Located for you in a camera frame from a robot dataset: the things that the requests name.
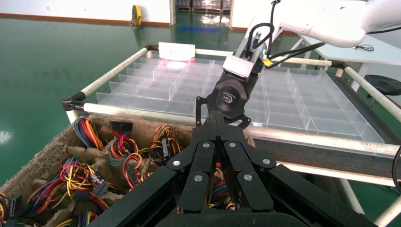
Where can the white pipe rack frame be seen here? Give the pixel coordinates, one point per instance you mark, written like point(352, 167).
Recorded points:
point(131, 112)

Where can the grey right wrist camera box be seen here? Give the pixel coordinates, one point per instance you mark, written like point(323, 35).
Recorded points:
point(238, 67)

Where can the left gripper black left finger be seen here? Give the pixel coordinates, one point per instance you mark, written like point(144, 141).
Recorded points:
point(191, 178)

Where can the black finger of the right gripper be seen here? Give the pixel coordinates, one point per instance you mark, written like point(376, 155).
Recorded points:
point(198, 109)
point(244, 122)

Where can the white desk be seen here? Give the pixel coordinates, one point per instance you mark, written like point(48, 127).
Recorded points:
point(376, 55)

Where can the black round stool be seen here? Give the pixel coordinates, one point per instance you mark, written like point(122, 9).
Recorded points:
point(383, 84)

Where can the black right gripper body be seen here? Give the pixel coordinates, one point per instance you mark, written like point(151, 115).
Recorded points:
point(230, 97)

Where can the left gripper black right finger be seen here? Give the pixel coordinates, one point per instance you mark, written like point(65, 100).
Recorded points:
point(250, 185)

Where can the clear acrylic divider tray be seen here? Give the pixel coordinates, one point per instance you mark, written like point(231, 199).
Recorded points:
point(297, 97)

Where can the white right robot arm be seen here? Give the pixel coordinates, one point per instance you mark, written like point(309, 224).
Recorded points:
point(329, 22)

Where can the white red sign card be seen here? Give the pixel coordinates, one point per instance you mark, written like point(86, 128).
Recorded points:
point(175, 51)

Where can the brown cardboard divider box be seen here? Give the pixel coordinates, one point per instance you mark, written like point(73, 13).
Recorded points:
point(47, 153)

